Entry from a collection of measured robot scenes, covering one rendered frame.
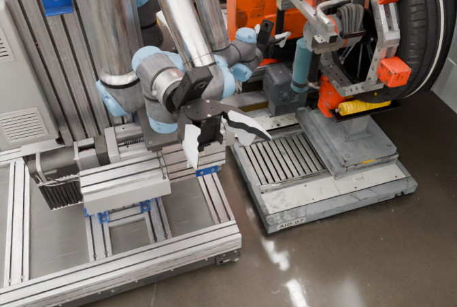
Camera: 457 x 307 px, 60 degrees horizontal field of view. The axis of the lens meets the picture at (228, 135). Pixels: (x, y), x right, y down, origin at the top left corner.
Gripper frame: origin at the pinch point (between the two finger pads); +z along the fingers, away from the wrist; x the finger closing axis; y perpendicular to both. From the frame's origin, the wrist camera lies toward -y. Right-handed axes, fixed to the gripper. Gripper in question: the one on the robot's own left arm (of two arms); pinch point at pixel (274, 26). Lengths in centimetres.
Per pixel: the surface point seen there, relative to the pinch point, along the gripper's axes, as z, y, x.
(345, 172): -2, 69, 47
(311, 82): -21.4, 6.3, 24.9
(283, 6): 2.7, -8.7, 1.9
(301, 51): 5.3, 11.7, 12.1
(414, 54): -9, -10, 56
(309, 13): -9.4, -15.0, 16.2
